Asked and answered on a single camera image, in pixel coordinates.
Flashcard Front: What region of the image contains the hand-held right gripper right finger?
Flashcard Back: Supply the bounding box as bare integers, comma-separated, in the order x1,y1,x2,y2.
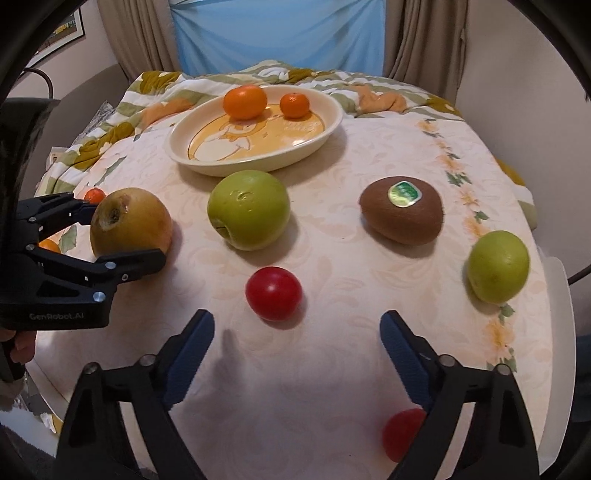
379,310,541,480

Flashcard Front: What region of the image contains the blue curtain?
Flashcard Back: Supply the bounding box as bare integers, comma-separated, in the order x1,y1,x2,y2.
168,0,386,77

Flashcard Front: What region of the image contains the person's left forearm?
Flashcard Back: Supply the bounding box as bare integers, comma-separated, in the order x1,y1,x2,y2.
0,381,27,412

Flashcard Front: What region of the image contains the brown kiwi with sticker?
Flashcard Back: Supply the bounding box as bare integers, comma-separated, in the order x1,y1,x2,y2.
359,176,445,245

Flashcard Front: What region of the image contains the large green apple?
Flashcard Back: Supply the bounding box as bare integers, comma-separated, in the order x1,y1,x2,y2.
207,170,291,252

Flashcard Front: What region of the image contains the red tomato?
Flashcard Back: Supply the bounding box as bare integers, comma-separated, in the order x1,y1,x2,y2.
245,266,304,322
382,408,428,463

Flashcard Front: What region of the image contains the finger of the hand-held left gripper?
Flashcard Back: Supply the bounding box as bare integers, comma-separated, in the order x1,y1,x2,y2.
25,247,167,305
17,193,100,232

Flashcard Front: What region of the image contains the beige curtain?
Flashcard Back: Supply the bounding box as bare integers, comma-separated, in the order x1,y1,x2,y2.
383,0,472,102
97,0,183,84

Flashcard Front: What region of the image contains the green striped floral blanket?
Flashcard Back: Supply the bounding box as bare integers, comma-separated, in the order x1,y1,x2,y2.
37,60,539,227

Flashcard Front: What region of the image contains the cream oval plate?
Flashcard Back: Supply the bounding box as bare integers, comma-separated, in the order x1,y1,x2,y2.
167,85,345,177

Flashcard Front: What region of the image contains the person's left hand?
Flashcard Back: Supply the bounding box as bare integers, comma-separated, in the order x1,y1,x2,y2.
0,329,38,366

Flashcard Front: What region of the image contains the small green apple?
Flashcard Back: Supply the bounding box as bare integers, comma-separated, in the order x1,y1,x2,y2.
467,231,531,305

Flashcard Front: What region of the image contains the yellow-brown pear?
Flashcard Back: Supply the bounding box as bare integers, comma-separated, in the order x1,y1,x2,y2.
89,188,174,259

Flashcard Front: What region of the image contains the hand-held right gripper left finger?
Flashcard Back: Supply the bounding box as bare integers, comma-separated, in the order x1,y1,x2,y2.
55,309,215,480

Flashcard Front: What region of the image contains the black cable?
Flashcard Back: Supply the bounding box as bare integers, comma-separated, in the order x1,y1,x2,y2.
567,261,591,286
21,68,61,100

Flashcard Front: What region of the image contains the large orange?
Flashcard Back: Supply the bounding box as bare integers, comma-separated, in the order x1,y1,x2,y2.
223,84,269,121

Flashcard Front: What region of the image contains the framed wall picture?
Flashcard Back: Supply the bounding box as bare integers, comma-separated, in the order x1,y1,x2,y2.
32,7,86,65

